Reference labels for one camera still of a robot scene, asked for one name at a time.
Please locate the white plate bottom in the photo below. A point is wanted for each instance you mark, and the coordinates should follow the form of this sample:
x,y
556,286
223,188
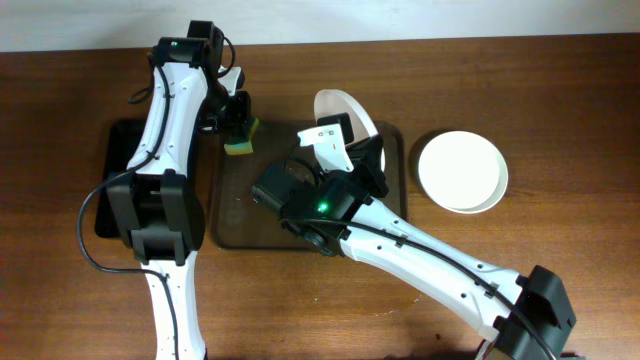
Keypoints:
x,y
462,172

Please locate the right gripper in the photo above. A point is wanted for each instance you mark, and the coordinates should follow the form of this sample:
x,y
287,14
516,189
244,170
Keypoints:
x,y
363,160

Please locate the white plate top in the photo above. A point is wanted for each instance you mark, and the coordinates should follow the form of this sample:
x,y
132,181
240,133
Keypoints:
x,y
330,102

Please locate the white plate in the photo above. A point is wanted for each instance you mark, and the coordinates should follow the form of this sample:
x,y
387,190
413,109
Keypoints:
x,y
462,172
330,102

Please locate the green yellow sponge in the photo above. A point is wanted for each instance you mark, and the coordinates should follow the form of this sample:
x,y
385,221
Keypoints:
x,y
239,140

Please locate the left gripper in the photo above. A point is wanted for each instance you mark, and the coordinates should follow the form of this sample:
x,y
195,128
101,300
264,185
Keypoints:
x,y
234,121

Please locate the brown serving tray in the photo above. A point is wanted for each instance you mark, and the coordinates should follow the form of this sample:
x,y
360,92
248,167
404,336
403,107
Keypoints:
x,y
239,223

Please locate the black small tray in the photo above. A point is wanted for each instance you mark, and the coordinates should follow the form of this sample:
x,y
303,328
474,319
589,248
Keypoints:
x,y
123,140

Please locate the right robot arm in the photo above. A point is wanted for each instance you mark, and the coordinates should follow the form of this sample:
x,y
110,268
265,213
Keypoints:
x,y
341,212

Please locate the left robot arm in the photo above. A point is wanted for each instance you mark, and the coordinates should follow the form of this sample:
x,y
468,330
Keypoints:
x,y
154,203

